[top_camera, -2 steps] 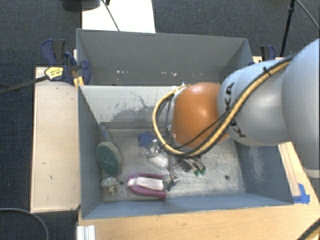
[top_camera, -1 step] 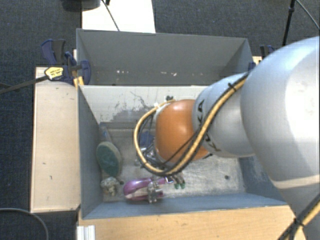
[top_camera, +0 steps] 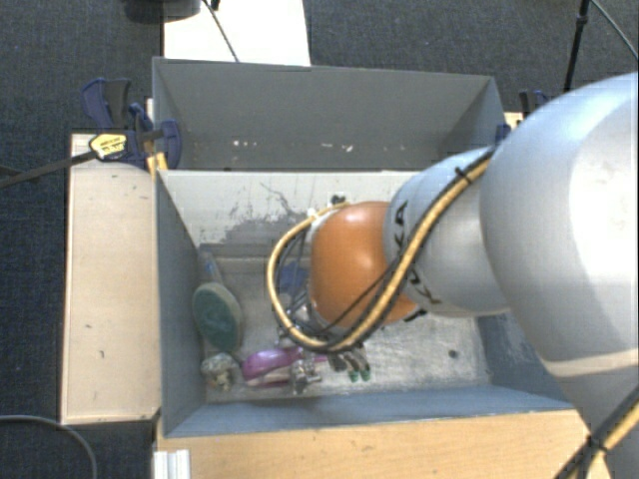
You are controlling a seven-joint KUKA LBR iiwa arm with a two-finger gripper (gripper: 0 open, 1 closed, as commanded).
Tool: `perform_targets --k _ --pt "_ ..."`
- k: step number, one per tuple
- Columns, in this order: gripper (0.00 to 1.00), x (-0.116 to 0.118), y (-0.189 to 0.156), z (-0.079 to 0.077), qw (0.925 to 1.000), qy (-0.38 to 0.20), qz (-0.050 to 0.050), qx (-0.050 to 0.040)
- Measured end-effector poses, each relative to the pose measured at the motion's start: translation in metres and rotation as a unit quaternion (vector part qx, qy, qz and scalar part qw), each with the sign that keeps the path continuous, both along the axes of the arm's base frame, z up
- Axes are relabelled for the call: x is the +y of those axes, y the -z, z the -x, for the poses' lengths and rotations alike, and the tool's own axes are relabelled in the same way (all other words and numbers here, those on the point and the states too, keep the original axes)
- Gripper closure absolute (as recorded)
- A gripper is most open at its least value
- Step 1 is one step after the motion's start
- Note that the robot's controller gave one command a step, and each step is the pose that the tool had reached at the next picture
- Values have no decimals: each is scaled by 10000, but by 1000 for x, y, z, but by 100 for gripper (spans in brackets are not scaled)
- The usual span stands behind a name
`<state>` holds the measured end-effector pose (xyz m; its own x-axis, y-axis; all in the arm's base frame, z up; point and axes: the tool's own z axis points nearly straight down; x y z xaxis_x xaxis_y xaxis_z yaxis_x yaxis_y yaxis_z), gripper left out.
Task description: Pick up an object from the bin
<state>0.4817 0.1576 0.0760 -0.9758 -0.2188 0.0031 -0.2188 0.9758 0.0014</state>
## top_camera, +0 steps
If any purple curved plastic toy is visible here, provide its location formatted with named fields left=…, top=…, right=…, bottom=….
left=241, top=345, right=326, bottom=388

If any grey mottled lumpy toy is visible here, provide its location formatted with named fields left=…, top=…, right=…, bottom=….
left=200, top=351, right=242, bottom=393

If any dark green round scrubber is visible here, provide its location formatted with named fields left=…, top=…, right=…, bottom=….
left=191, top=281, right=245, bottom=353

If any pale wood flat board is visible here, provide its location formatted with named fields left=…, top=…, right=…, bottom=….
left=59, top=132, right=164, bottom=425

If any grey metal bin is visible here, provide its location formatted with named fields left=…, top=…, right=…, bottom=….
left=151, top=56, right=576, bottom=439

